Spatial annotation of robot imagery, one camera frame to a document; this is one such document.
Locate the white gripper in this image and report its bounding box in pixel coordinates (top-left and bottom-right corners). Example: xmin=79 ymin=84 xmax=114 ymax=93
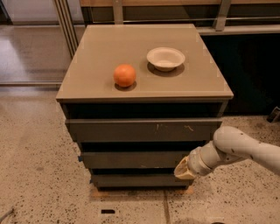
xmin=174 ymin=144 xmax=222 ymax=180

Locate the grey drawer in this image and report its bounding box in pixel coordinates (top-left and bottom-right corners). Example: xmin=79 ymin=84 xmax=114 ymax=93
xmin=78 ymin=151 xmax=190 ymax=169
xmin=66 ymin=118 xmax=222 ymax=143
xmin=91 ymin=174 xmax=193 ymax=188

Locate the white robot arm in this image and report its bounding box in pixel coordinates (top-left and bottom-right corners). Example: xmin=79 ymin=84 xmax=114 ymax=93
xmin=174 ymin=126 xmax=280 ymax=179

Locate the grey bottom drawer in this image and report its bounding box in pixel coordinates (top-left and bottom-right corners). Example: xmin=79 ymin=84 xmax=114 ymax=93
xmin=91 ymin=174 xmax=193 ymax=188

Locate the grey top drawer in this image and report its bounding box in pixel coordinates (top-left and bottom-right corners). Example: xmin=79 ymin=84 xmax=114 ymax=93
xmin=66 ymin=118 xmax=222 ymax=143

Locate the grey drawer cabinet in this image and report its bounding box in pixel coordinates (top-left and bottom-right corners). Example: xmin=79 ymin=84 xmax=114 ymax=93
xmin=57 ymin=24 xmax=233 ymax=176

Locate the black object on floor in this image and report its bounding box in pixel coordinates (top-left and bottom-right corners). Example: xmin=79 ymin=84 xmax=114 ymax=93
xmin=267 ymin=107 xmax=280 ymax=123

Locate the orange fruit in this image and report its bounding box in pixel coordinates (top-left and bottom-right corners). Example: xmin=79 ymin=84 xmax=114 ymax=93
xmin=113 ymin=64 xmax=137 ymax=88

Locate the white paper bowl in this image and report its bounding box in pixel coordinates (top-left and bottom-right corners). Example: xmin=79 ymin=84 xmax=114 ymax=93
xmin=146 ymin=47 xmax=186 ymax=72

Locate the metal window frame post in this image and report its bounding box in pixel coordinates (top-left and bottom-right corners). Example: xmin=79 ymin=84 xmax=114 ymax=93
xmin=52 ymin=0 xmax=79 ymax=58

